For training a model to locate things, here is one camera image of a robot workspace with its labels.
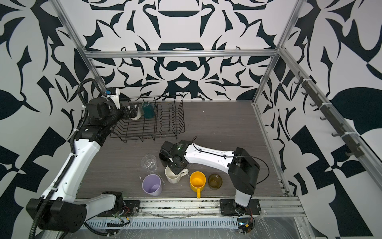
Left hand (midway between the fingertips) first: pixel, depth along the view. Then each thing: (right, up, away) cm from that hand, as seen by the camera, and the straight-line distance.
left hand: (127, 101), depth 73 cm
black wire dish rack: (+16, -10, +29) cm, 34 cm away
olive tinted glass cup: (+44, -43, +8) cm, 62 cm away
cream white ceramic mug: (+22, -38, +1) cm, 44 cm away
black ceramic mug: (+16, -31, +9) cm, 36 cm away
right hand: (+23, -34, +7) cm, 42 cm away
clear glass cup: (+6, -35, +15) cm, 38 cm away
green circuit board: (+57, -59, -2) cm, 81 cm away
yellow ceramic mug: (+35, -42, +9) cm, 56 cm away
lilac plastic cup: (+10, -44, +6) cm, 45 cm away
